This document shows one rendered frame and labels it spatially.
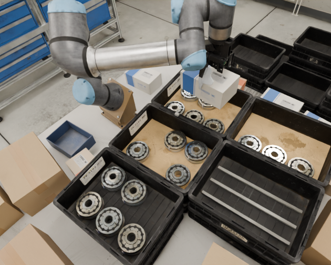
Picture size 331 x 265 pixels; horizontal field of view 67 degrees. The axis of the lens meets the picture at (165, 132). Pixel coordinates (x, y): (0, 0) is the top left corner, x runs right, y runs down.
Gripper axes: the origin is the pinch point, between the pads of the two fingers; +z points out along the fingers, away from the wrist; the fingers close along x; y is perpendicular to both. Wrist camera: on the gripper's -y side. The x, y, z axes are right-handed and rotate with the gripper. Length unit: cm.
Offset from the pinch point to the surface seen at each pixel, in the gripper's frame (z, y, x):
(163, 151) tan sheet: 28.2, -5.0, -25.1
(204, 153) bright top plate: 25.2, 11.2, -16.1
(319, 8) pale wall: 99, -27, 283
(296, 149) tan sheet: 28, 40, 13
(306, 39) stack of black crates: 62, 0, 150
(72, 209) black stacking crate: 28, -15, -69
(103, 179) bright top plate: 25, -14, -52
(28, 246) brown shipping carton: 25, -15, -88
